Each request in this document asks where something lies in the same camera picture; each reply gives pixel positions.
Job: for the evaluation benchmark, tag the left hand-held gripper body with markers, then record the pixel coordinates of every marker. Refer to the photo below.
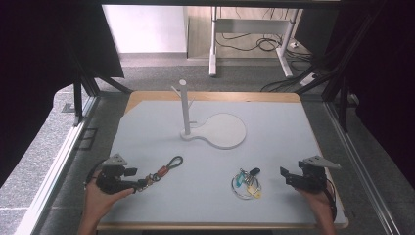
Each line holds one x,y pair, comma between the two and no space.
111,181

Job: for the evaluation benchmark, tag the dark floor hatch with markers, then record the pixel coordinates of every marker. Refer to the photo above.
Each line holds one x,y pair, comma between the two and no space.
88,138

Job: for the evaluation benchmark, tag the white power strip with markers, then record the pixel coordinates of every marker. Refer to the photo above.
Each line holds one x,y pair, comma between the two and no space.
308,79

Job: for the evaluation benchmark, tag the person's left hand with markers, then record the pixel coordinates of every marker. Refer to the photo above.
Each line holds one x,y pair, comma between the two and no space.
98,202

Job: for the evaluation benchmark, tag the light grey table mat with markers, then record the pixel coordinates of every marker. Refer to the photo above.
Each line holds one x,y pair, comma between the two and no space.
195,202

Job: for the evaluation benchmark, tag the black metal stand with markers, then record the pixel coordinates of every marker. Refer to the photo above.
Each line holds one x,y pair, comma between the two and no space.
78,98
342,98

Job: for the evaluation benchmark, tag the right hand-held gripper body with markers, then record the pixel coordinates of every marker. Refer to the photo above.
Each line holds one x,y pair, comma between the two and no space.
313,181

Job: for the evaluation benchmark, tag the white key holder stand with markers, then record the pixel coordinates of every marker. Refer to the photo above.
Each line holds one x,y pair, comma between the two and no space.
225,130

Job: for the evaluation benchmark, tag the black curtain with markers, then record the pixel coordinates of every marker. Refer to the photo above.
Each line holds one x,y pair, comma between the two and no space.
385,81
39,65

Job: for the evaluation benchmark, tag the white desk frame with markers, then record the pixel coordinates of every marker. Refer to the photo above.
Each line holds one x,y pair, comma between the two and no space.
251,25

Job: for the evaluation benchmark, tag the person's right hand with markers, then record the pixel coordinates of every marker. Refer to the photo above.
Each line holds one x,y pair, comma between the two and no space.
319,205

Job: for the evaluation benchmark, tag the aluminium frame rail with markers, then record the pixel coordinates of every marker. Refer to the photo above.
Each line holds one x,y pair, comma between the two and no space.
55,169
362,169

